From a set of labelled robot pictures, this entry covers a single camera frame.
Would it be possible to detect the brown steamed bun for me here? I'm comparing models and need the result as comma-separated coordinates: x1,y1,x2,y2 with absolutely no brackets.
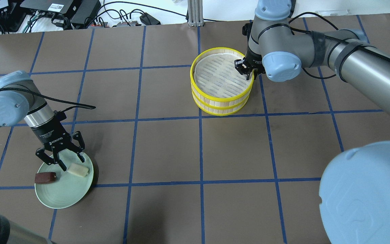
34,171,57,184

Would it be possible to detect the yellow steamer layer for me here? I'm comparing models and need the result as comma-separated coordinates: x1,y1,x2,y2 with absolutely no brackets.
192,91,249,116
189,47,254,104

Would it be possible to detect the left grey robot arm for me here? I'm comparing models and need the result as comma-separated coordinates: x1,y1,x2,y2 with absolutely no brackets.
0,70,85,244

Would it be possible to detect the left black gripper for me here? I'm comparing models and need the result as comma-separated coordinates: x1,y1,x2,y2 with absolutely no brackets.
31,112,85,171

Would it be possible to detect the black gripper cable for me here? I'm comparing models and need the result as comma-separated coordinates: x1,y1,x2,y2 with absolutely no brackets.
0,87,96,112

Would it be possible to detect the white steamed bun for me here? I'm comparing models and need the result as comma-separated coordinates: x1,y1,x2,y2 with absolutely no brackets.
67,163,89,177

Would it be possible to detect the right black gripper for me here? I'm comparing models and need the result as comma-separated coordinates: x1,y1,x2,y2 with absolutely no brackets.
234,24,266,80

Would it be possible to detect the aluminium frame post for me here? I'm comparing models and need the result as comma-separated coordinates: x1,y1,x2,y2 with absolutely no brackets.
187,0,204,27

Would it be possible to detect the black electronics box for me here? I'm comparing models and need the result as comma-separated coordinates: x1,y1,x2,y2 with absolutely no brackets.
20,0,101,29

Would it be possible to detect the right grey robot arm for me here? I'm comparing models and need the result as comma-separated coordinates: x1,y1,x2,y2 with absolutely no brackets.
234,0,390,244

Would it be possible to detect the light green plate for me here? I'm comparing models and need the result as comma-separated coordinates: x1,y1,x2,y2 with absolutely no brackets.
34,149,94,209

